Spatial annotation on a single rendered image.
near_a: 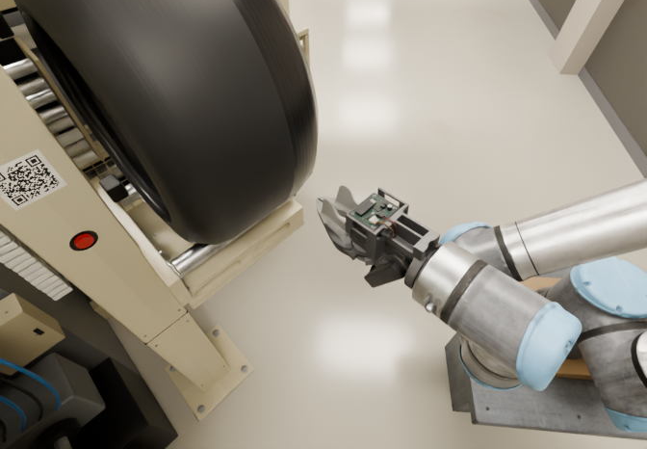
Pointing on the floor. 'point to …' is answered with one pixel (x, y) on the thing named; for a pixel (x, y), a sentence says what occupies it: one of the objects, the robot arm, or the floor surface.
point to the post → (50, 216)
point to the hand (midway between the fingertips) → (323, 205)
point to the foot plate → (203, 402)
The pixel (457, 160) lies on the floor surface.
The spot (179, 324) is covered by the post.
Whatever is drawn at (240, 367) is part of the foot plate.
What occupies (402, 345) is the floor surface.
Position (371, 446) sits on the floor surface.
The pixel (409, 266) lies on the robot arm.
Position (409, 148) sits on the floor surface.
